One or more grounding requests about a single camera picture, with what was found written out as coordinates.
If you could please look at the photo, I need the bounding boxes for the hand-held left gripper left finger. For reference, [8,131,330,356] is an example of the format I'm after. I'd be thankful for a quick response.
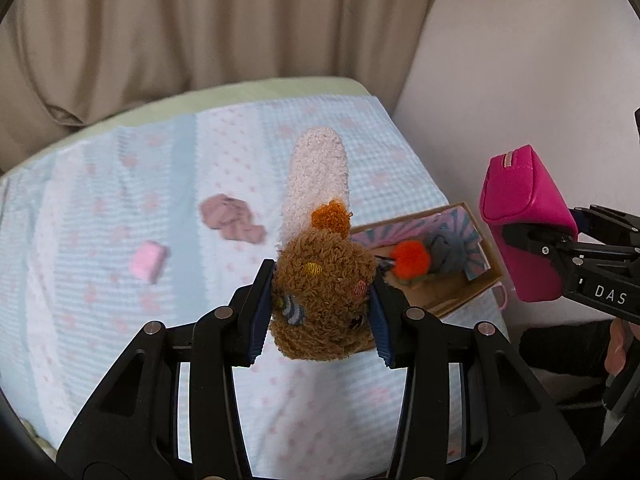
[57,259,276,480]

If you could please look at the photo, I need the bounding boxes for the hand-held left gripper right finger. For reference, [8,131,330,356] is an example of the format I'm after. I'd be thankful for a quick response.
[369,277,584,480]

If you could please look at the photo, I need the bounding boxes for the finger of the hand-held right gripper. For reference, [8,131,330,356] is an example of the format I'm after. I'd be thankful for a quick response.
[501,222,584,283]
[572,204,640,246]

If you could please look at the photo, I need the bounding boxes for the magenta zip pouch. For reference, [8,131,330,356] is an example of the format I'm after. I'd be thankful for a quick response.
[480,144,580,304]

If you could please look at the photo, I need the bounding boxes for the pink sock with brown bear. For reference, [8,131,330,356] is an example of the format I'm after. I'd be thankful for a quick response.
[267,127,382,362]

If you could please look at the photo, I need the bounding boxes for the orange pompom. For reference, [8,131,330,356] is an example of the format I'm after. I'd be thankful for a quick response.
[389,240,432,282]

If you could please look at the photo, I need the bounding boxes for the cardboard box with patterned lining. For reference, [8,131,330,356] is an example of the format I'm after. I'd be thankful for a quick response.
[347,202,509,319]

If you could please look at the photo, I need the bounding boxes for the grey sock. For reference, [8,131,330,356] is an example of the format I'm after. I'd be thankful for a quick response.
[424,224,470,275]

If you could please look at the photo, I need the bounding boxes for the person's right hand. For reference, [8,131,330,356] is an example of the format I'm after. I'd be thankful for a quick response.
[604,319,640,377]

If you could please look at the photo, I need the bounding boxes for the dark clothing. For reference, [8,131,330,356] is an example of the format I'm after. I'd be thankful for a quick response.
[519,319,615,377]

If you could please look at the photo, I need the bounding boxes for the dusty pink cloth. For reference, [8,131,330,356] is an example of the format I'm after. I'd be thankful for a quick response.
[199,193,267,246]

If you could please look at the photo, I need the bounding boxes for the small pink block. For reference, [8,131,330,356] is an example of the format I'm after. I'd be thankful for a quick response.
[132,240,169,284]

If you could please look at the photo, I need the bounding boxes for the light blue printed blanket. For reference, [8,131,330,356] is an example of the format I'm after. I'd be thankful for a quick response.
[0,94,510,467]

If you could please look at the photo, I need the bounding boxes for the light green bed sheet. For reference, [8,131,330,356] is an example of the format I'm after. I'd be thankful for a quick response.
[0,76,377,177]

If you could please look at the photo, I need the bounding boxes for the beige curtain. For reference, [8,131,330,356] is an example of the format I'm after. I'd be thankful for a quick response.
[0,0,442,177]

